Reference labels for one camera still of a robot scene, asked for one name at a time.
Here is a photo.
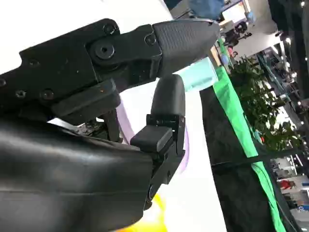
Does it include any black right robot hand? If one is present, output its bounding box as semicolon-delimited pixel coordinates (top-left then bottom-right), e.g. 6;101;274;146
0;18;221;232

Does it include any lilac plate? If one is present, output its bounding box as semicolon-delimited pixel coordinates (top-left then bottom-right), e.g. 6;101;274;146
115;96;193;175

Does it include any orange toy bread roll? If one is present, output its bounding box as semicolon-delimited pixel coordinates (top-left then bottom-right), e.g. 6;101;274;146
141;192;168;232

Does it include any pale green mug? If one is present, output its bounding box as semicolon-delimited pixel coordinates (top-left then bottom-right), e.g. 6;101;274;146
180;59;218;94

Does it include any black mesh panel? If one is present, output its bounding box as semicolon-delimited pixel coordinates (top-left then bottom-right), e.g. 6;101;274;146
199;88;279;232

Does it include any green cloth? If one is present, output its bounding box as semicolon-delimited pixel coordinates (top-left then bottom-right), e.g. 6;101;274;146
211;37;288;232

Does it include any green leafy plant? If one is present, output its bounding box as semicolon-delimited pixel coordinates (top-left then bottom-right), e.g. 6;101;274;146
228;55;303;151

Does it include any person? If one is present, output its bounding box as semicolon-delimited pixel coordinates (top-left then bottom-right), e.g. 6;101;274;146
188;0;224;19

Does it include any black machine on stand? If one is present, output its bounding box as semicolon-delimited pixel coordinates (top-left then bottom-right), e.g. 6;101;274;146
230;21;253;45

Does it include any black strap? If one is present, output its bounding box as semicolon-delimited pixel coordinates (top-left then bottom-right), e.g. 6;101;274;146
211;147;303;170

